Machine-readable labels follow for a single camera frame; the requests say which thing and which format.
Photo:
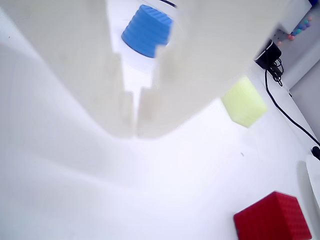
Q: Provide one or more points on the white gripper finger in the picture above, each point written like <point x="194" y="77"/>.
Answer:
<point x="212" y="50"/>
<point x="70" y="50"/>

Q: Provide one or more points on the yellow-green foam block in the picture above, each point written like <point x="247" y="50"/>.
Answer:
<point x="243" y="102"/>

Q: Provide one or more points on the blue ribbed cylinder block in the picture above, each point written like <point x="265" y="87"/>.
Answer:
<point x="147" y="30"/>

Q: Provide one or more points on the red textured cube block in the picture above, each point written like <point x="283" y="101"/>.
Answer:
<point x="271" y="220"/>

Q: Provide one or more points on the black box device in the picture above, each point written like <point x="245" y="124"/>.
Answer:
<point x="269" y="55"/>

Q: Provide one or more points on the red ball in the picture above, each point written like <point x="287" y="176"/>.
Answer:
<point x="290" y="37"/>

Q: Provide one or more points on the teal ball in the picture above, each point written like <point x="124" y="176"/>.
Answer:
<point x="297" y="31"/>

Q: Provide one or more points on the white box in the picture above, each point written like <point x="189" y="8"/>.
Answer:
<point x="297" y="15"/>

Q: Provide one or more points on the purple ball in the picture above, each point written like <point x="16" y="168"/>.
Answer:
<point x="308" y="24"/>

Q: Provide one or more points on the black flat bar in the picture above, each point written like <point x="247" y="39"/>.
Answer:
<point x="316" y="151"/>

